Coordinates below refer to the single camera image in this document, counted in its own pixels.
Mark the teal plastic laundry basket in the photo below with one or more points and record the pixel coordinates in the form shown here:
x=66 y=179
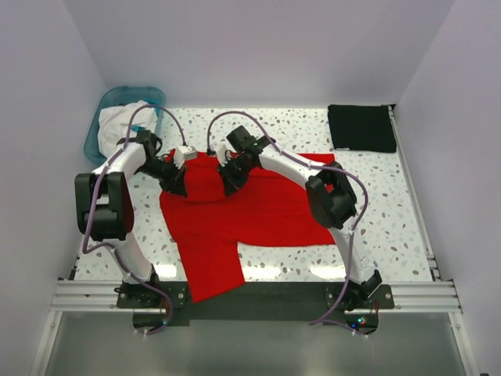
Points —
x=118 y=96

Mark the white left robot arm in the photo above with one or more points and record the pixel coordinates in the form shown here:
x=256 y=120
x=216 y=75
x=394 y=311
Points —
x=105 y=213

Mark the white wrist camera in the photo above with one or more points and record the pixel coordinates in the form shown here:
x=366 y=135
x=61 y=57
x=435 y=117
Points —
x=183 y=154
x=223 y=154

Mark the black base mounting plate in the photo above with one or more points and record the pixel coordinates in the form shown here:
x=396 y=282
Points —
x=172 y=303

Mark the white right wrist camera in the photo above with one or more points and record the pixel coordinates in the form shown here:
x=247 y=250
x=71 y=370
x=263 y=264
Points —
x=223 y=154

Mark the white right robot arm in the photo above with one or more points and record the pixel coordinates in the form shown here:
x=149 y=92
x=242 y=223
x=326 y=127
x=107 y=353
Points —
x=331 y=200

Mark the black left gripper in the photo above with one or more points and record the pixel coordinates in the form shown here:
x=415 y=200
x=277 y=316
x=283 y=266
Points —
x=174 y=178

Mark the aluminium front frame rail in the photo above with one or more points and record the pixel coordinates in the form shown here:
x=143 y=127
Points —
x=409 y=297

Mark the red t shirt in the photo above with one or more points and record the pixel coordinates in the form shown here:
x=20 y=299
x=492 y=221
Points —
x=207 y=225

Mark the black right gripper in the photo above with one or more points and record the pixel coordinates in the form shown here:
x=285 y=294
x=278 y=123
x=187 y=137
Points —
x=229 y=176

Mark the black folded t shirt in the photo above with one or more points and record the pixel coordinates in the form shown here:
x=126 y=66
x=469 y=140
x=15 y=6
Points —
x=361 y=128

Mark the white crumpled t shirt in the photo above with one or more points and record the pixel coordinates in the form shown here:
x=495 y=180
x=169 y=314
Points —
x=113 y=126

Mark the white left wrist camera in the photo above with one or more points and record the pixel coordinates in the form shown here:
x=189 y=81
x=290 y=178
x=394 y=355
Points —
x=183 y=154

